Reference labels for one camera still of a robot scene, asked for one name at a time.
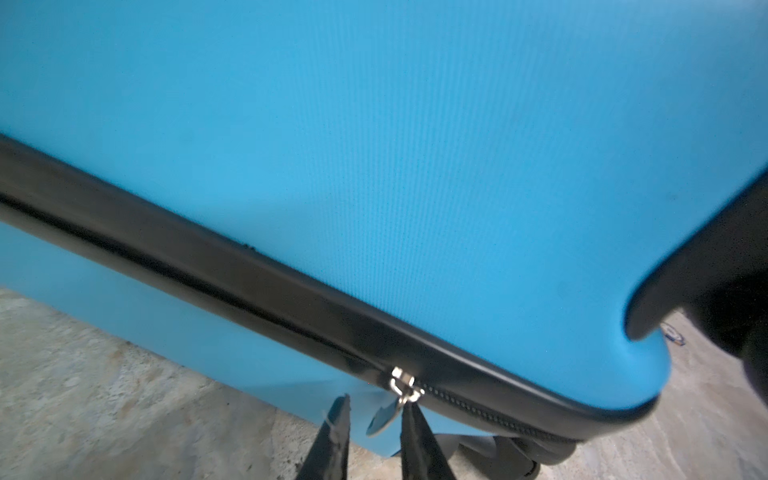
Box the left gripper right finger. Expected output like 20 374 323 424
400 403 456 480

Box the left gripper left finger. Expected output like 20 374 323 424
295 395 351 480

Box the blue suitcase with black lining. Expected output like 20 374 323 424
1 1 767 479

